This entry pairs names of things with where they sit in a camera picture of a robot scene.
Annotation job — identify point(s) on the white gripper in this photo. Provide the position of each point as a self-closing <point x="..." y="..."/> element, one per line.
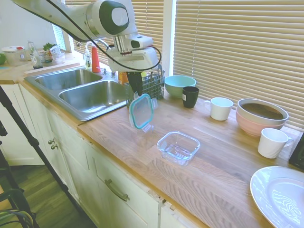
<point x="137" y="61"/>

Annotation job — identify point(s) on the clear lid with teal seal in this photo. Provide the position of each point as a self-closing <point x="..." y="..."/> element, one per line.
<point x="141" y="110"/>

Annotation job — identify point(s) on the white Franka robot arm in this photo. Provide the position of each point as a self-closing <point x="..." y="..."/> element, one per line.
<point x="76" y="19"/>

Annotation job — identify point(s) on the square glass food container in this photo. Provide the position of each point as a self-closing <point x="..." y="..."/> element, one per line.
<point x="177" y="152"/>

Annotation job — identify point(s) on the clear plastic food package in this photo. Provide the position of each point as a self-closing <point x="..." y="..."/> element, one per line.
<point x="58" y="55"/>

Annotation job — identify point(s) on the plastic tub with white lid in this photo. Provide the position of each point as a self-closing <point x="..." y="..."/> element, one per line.
<point x="13" y="58"/>

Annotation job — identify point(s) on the orange cardboard box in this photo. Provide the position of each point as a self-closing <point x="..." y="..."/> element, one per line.
<point x="122" y="78"/>

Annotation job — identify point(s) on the grey plastic cutlery basket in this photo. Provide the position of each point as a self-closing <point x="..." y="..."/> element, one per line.
<point x="154" y="88"/>

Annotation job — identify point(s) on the chrome arched faucet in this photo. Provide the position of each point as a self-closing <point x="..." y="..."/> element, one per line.
<point x="114" y="74"/>

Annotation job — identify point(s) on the metal utensil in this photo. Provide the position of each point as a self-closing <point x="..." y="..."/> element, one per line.
<point x="159" y="71"/>

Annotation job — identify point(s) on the metal sink soap pump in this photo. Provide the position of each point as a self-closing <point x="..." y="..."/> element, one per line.
<point x="104" y="71"/>

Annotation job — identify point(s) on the mint green bowl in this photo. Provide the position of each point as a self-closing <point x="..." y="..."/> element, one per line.
<point x="174" y="90"/>

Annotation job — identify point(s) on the stainless steel double sink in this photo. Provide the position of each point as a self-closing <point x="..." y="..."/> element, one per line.
<point x="95" y="97"/>

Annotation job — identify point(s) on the red spray bottle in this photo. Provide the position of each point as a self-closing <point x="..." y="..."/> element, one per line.
<point x="96" y="61"/>

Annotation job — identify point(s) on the clear soap dispenser bottle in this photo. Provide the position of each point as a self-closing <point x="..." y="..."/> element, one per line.
<point x="88" y="61"/>

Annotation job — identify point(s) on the black cup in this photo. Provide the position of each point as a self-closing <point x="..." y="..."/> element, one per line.
<point x="190" y="98"/>

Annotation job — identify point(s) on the beige window blind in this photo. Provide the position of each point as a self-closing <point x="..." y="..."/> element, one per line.
<point x="237" y="47"/>
<point x="152" y="19"/>

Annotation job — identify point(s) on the wooden cutting board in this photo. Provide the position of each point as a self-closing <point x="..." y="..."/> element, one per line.
<point x="52" y="67"/>

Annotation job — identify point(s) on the narrow white window blind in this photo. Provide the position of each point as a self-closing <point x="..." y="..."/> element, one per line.
<point x="59" y="38"/>

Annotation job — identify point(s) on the white smooth mug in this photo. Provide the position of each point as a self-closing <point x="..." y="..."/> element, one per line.
<point x="221" y="110"/>

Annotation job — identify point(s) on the green leafy herbs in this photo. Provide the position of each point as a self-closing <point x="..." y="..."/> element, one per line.
<point x="48" y="46"/>

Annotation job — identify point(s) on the white kitchen cabinet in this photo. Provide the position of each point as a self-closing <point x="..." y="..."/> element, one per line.
<point x="83" y="171"/>

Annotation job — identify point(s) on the round metal cabinet knob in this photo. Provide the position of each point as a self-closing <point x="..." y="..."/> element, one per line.
<point x="51" y="142"/>
<point x="54" y="146"/>

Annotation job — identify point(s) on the clear glass bottle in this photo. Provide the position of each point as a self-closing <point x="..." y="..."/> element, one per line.
<point x="31" y="48"/>

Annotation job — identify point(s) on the grey bowl with dark inside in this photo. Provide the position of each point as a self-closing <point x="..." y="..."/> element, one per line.
<point x="249" y="116"/>

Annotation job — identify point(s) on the black tripod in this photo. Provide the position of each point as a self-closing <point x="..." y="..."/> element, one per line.
<point x="31" y="140"/>

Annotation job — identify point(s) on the pink bowl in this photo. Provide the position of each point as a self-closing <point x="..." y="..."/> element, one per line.
<point x="249" y="128"/>

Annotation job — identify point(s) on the teal flat mat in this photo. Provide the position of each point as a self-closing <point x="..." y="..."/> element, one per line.
<point x="4" y="68"/>

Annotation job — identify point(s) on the green round fruit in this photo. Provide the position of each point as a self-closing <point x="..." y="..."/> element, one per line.
<point x="2" y="59"/>

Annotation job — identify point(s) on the white ribbed mug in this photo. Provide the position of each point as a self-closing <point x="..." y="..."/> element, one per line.
<point x="270" y="145"/>

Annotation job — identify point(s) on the black appliance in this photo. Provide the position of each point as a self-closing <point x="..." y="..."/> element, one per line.
<point x="298" y="154"/>

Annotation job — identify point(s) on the large white plate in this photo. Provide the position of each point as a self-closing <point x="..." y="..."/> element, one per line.
<point x="280" y="197"/>

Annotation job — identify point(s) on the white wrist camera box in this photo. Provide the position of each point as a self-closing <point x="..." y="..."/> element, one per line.
<point x="140" y="42"/>

